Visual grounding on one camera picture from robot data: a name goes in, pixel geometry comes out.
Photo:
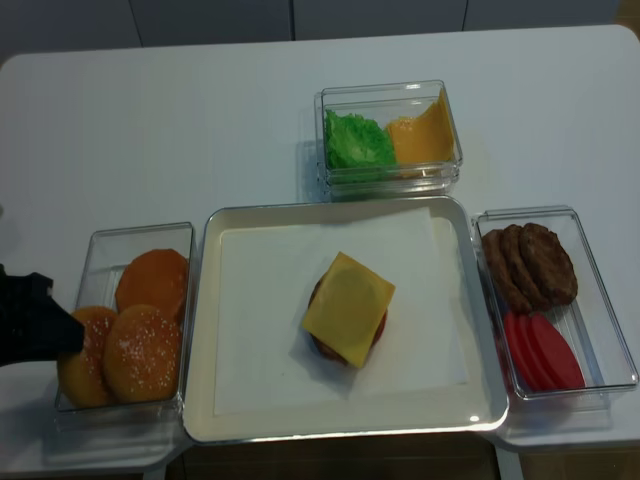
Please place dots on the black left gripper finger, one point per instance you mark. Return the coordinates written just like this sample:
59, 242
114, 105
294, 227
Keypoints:
33, 326

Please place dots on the sesame top bun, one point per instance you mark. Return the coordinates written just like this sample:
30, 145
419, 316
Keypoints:
141, 355

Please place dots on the sesame bun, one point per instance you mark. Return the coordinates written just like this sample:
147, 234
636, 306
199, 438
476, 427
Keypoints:
80, 375
141, 355

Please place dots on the green lettuce leaf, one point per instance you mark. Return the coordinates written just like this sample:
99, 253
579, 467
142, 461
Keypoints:
353, 141

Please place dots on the clear box with lettuce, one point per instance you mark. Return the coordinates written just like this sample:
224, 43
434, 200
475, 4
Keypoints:
384, 103

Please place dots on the clear box with buns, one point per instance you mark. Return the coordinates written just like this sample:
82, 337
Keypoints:
109, 253

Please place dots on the plain bun bottom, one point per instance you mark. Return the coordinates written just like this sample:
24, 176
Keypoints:
158, 278

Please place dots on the white paper sheet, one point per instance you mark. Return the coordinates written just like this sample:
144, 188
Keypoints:
265, 359

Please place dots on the brown meat patty on burger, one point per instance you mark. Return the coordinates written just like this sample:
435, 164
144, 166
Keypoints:
314, 293

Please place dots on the yellow cheese slice on burger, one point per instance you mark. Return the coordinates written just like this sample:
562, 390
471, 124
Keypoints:
348, 308

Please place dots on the yellow cheese slice in box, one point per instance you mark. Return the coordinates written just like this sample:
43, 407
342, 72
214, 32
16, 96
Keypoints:
426, 138

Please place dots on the silver metal tray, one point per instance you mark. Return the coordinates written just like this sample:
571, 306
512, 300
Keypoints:
479, 404

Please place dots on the left brown meat patty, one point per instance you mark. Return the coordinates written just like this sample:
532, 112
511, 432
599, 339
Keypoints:
511, 294

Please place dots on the left red tomato slice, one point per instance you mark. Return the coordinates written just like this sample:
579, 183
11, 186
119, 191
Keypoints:
519, 353

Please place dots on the red tomato slice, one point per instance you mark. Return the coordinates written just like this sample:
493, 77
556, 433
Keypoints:
519, 353
548, 384
555, 354

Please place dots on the middle brown meat patty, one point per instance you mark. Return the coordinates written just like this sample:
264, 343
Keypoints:
519, 272

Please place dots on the middle red tomato slice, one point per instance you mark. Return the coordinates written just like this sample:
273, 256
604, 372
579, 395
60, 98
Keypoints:
548, 384

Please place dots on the right brown meat patty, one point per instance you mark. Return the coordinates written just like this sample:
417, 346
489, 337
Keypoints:
548, 263

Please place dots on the right red tomato slice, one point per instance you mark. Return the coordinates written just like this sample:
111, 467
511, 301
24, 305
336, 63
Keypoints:
555, 354

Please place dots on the clear box with patties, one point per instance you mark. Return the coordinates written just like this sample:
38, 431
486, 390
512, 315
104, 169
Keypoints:
589, 324

